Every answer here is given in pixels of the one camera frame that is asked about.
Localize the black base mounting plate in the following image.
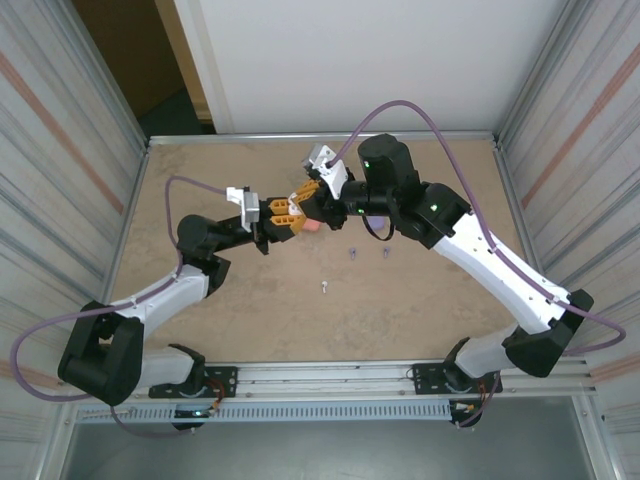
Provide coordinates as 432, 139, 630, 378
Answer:
411, 363, 503, 397
148, 366, 239, 400

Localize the brown wooden door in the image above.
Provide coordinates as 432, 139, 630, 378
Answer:
72, 0, 206, 121

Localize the aluminium table frame rail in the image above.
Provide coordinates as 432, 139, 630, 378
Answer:
146, 130, 503, 148

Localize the aluminium table side rail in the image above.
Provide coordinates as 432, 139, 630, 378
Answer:
99, 142, 151, 306
492, 139, 554, 296

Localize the long aluminium mounting rail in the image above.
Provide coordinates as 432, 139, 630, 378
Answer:
58, 360, 600, 401

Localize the base electronics with wires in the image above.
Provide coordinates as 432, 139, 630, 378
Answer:
448, 398, 484, 430
171, 407, 221, 432

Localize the aluminium corner post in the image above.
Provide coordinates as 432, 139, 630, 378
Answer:
44, 0, 151, 146
498, 0, 596, 142

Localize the grey slotted cable duct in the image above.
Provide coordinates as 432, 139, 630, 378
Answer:
74, 401, 454, 425

